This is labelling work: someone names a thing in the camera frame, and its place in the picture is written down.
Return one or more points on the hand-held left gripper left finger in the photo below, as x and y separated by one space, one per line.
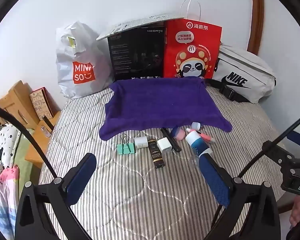
81 177

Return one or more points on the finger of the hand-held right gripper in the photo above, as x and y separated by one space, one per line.
277 151
298 138

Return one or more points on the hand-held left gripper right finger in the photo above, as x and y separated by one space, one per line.
212 177

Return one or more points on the blue and white bottle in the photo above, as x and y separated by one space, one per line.
197 143

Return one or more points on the pink pen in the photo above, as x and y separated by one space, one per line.
205 137

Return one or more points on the mint green binder clip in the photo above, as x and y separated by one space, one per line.
126 149

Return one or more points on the pink round case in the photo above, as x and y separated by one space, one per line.
180 135

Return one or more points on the small white round cap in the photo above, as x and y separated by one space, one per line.
196 125

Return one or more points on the white charger plug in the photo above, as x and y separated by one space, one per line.
163 145

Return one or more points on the black box with gold print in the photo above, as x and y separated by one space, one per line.
157 155

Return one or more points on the white cylindrical container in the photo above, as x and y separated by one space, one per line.
140 143

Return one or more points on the person's right hand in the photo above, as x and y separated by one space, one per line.
297 208

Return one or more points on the clear suction cup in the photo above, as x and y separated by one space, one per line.
194 160

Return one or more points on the striped quilt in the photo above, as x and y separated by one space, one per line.
130 192

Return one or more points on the wooden nightstand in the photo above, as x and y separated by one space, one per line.
35 152

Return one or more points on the green sheet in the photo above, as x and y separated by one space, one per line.
27 167

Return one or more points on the small glass jar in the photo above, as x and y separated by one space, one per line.
46 131

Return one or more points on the pink printed cloth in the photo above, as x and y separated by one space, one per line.
2 200

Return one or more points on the white dotted cloth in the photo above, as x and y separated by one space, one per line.
7 140

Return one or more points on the patterned book with red edge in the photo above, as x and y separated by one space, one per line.
40 102

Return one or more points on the white waist bag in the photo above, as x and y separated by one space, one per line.
244 65

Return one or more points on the purple towel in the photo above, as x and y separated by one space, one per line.
160 102

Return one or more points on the white plastic shopping bag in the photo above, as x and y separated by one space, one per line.
67 62

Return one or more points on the brown wooden headboard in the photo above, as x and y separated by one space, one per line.
256 17

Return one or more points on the black cardboard box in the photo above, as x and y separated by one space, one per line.
135 55

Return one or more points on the red paper bag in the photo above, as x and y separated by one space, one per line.
190 42

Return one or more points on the grey printed cardboard sheet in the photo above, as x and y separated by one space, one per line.
130 25

